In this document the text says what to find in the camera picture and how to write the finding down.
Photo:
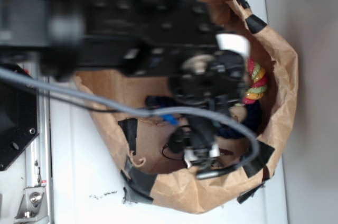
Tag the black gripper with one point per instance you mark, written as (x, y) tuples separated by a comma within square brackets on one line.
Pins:
[(217, 78)]

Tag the silver keys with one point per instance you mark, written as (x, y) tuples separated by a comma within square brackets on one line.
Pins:
[(176, 157)]

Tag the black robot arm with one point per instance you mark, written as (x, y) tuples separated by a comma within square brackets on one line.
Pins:
[(176, 39)]

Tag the brown paper bag bin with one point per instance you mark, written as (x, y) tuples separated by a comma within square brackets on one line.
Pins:
[(134, 143)]

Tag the aluminium extrusion rail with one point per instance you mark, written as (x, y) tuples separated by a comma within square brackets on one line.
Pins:
[(38, 153)]

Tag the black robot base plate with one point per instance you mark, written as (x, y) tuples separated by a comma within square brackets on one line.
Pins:
[(19, 121)]

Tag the metal corner bracket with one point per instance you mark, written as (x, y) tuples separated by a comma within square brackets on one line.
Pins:
[(33, 206)]

